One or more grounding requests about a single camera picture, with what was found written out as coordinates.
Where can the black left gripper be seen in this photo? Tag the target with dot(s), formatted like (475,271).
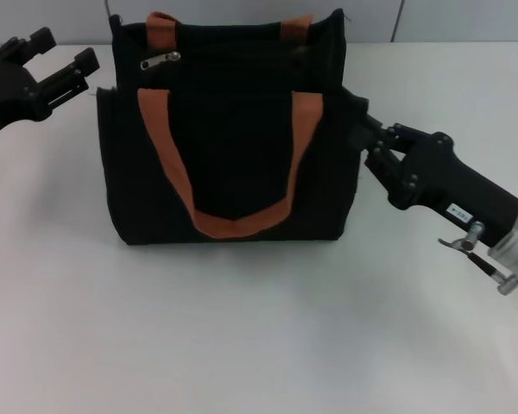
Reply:
(4,92)

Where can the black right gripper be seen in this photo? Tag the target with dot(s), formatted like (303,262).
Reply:
(440,181)

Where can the silver metal zipper pull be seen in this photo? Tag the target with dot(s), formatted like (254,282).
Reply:
(159,60)

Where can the black fabric food bag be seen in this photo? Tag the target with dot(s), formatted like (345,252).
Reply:
(241,172)

